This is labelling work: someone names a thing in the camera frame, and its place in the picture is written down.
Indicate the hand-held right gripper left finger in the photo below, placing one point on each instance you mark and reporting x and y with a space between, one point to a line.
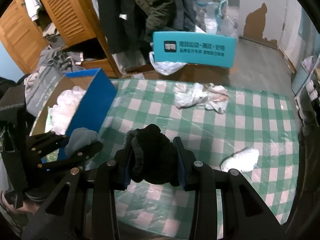
127 172

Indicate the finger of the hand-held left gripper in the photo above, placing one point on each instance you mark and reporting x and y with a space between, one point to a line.
47 142
80 153

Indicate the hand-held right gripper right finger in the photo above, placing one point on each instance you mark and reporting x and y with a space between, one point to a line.
182 170

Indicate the grey sock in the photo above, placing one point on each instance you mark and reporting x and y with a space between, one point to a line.
80 137

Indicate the black sock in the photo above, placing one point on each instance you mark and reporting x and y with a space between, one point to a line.
155 155

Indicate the white mesh bath pouf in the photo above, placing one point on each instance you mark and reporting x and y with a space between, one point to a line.
67 110

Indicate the blue-rimmed cardboard shoe box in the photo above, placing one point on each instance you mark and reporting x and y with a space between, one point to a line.
95 100

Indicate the grey printed fabric bag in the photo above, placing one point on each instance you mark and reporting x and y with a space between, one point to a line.
42 87

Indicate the white rolled sock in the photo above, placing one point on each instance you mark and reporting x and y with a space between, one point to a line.
241 160

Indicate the white crumpled sock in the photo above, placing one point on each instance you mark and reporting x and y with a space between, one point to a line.
190 96

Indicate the green white checkered tablecloth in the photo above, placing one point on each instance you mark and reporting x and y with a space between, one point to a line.
250 130

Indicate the grey hoodie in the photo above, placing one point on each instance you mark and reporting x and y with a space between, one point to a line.
60 57

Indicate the grey clothes in wardrobe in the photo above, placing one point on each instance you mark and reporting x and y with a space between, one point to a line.
53 36

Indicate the wooden wardrobe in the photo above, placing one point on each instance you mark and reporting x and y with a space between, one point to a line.
15 40

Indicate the teal cardboard box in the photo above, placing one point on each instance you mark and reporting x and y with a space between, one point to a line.
195 50

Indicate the louvered wooden wardrobe door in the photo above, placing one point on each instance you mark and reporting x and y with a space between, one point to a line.
67 12

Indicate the black hanging coat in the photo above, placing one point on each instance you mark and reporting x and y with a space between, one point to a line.
112 17

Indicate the white garment in wardrobe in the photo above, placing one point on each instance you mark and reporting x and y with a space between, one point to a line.
32 2

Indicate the olive hanging jacket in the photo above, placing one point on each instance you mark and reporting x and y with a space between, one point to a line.
155 7

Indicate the small white bag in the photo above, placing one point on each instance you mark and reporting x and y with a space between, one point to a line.
308 63

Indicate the dark blue hanging coat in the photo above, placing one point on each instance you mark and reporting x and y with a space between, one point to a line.
186 5

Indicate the blue white plastic bag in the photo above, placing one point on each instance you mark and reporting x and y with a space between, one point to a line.
212 7

